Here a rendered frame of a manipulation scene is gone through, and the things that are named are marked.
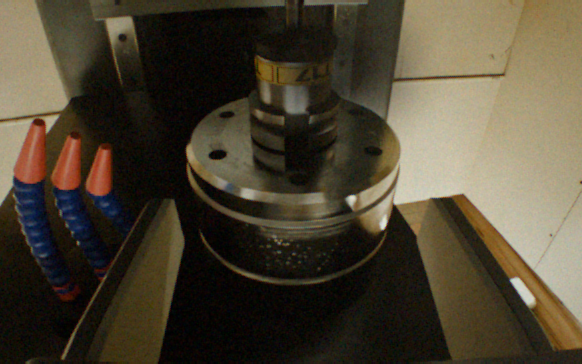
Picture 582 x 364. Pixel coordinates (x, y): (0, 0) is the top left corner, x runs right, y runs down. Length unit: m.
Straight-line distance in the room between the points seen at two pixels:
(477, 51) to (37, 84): 1.41
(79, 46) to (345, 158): 0.60
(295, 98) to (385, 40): 0.59
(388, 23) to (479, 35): 0.65
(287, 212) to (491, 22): 1.28
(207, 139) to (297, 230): 0.10
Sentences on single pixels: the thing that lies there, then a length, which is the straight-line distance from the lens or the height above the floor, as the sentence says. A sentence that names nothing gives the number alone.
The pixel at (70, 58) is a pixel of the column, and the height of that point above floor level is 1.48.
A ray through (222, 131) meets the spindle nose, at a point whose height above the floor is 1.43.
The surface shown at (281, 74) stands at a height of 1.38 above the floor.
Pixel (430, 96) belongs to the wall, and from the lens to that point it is 1.38.
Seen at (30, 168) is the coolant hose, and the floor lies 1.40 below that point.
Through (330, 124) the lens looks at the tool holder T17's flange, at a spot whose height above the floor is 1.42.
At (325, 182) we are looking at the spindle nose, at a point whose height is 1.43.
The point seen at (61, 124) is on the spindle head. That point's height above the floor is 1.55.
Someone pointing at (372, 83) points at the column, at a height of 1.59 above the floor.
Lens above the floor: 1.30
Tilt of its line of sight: 37 degrees up
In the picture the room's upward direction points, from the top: 180 degrees counter-clockwise
